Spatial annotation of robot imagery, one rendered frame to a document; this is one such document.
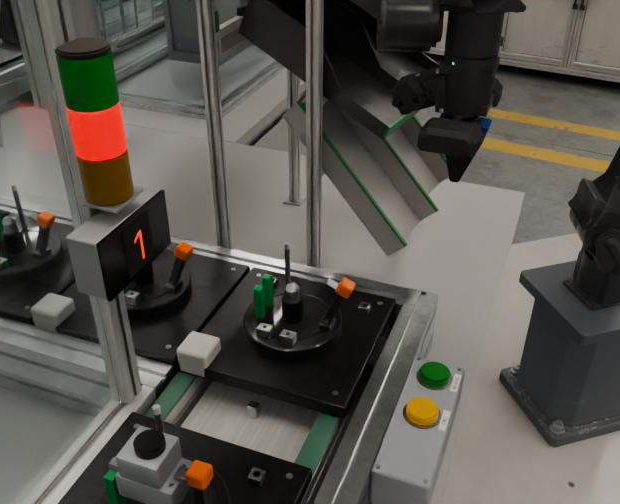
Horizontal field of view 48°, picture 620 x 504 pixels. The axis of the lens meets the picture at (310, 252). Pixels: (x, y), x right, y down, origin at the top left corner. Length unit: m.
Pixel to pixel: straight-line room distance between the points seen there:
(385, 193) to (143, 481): 0.66
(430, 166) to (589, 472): 0.62
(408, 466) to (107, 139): 0.49
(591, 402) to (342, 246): 0.58
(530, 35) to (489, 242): 3.61
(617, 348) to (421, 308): 0.28
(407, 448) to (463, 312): 0.42
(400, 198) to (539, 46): 3.82
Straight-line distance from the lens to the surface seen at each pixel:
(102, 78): 0.68
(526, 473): 1.00
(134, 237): 0.75
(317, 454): 0.86
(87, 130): 0.69
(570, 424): 1.04
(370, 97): 1.09
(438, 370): 0.94
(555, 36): 4.93
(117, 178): 0.72
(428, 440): 0.87
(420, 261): 1.34
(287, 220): 1.45
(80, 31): 1.70
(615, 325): 0.94
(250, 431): 0.93
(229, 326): 1.00
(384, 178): 1.19
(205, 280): 1.10
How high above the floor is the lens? 1.61
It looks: 34 degrees down
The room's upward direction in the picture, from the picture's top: straight up
